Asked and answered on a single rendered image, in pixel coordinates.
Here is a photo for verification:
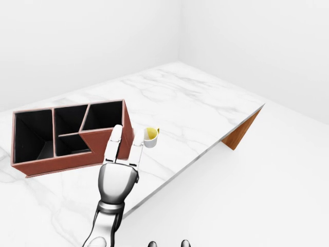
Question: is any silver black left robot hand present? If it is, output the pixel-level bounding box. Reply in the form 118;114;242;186
98;125;144;208

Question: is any red-brown desk caddy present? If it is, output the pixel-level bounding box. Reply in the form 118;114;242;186
11;99;135;179

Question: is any white mug with yellow inside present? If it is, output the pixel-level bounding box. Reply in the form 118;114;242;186
142;127;161;149

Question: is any wooden table leg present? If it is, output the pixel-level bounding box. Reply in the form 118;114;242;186
221;106;266;151

